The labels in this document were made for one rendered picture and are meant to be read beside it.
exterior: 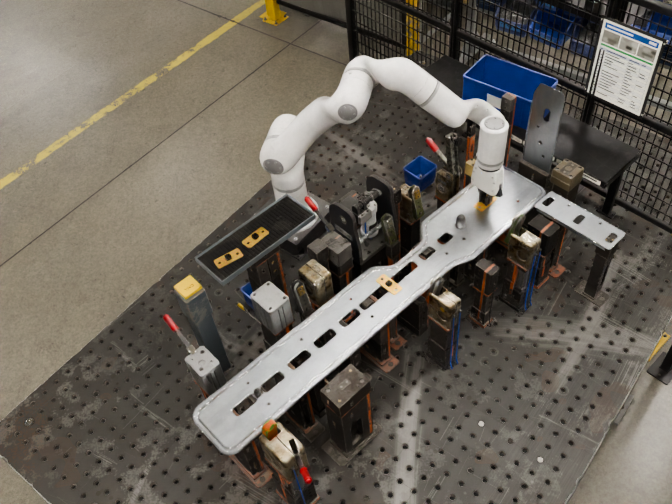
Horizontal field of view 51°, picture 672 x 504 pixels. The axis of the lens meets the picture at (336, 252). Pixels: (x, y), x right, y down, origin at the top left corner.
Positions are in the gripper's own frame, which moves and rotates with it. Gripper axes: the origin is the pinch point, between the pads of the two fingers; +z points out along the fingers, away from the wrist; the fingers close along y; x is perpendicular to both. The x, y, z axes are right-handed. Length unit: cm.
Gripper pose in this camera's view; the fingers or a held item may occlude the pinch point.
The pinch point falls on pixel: (485, 197)
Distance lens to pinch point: 239.5
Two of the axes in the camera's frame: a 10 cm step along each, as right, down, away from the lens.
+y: 6.8, 5.2, -5.1
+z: 0.8, 6.5, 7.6
